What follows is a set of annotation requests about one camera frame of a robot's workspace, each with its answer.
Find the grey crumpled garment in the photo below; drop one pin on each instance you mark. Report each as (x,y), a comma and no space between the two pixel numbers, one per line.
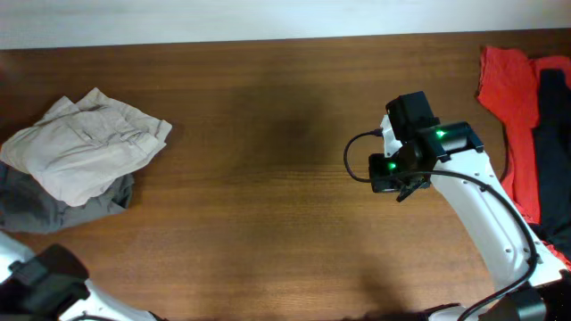
(27,208)

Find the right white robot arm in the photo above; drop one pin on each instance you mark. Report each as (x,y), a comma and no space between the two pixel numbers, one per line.
(530,283)

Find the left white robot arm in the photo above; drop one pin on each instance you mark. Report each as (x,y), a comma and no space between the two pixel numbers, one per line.
(54,285)

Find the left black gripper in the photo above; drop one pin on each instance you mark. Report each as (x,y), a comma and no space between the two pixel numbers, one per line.
(53,276)

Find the red garment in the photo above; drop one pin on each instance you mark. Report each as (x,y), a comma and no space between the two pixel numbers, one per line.
(508,88)

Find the beige cargo shorts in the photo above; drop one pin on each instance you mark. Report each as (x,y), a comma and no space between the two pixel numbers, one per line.
(77,150)

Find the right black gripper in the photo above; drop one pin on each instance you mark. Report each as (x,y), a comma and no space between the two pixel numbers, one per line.
(384,174)

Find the black garment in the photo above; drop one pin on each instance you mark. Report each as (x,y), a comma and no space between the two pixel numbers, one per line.
(552,153)

